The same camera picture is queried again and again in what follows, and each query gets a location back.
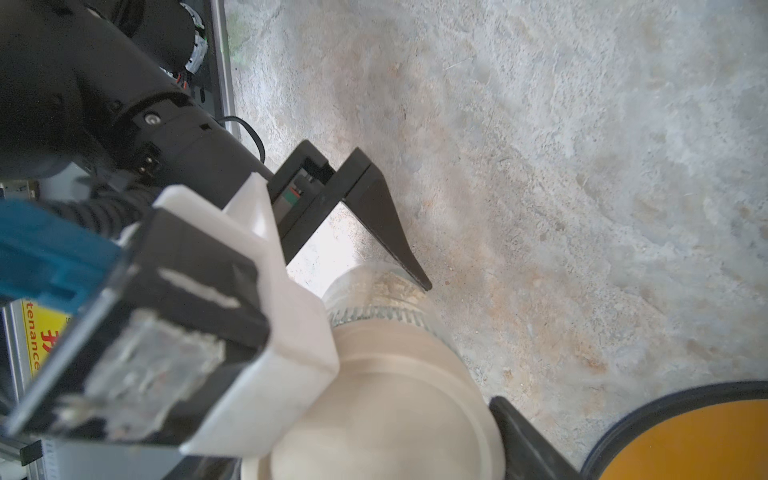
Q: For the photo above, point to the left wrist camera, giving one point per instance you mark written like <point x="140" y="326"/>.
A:
<point x="189" y="332"/>

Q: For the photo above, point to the yellow maintenance status card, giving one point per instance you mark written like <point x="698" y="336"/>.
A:
<point x="42" y="328"/>

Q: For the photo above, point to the clear oatmeal jar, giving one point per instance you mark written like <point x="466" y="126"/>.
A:
<point x="383" y="291"/>

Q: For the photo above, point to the orange trash bin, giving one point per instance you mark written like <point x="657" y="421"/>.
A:
<point x="717" y="431"/>

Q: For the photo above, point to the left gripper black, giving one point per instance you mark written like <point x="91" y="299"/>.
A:
<point x="358" y="183"/>

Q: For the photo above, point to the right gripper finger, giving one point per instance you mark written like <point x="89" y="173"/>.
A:
<point x="528" y="455"/>

